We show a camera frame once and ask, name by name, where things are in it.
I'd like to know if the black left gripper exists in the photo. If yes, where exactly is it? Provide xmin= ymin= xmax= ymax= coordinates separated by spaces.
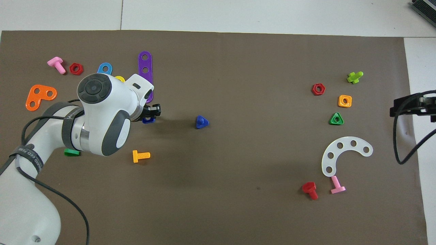
xmin=140 ymin=104 xmax=161 ymax=119

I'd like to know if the red hexagonal-head plastic screw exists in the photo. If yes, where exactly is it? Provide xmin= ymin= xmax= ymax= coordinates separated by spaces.
xmin=302 ymin=181 xmax=319 ymax=200

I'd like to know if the lime green cross-head screw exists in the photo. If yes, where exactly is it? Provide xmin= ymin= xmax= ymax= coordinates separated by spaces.
xmin=347 ymin=71 xmax=364 ymax=84

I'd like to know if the dark ribbed electronic device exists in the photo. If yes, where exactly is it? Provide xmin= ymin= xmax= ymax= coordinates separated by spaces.
xmin=410 ymin=0 xmax=436 ymax=19

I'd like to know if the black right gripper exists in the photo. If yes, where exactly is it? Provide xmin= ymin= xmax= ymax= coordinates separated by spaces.
xmin=390 ymin=96 xmax=436 ymax=123

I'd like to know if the purple four-hole strip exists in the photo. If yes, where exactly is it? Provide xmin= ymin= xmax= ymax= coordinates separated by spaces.
xmin=138 ymin=51 xmax=154 ymax=103

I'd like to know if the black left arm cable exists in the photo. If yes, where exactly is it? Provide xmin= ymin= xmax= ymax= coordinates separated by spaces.
xmin=9 ymin=99 xmax=90 ymax=245

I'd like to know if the orange angled three-hole plate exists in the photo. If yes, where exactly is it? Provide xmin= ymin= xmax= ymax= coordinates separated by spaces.
xmin=26 ymin=84 xmax=58 ymax=112

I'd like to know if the brown table mat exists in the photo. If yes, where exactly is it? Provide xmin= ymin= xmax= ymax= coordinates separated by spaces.
xmin=0 ymin=30 xmax=429 ymax=245

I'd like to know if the pink plastic screw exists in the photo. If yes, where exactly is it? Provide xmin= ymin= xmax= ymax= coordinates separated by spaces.
xmin=47 ymin=56 xmax=67 ymax=75
xmin=330 ymin=175 xmax=346 ymax=195

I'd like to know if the white curved five-hole strip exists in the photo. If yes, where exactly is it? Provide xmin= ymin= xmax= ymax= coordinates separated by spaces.
xmin=321 ymin=136 xmax=374 ymax=178

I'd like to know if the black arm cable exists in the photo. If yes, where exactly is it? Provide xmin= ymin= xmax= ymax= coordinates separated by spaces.
xmin=392 ymin=90 xmax=436 ymax=165
xmin=9 ymin=99 xmax=90 ymax=245

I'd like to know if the orange-yellow plastic screw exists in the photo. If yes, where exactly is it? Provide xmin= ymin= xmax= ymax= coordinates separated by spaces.
xmin=132 ymin=150 xmax=151 ymax=164

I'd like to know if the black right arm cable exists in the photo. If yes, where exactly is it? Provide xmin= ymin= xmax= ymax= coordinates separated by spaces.
xmin=392 ymin=90 xmax=436 ymax=165

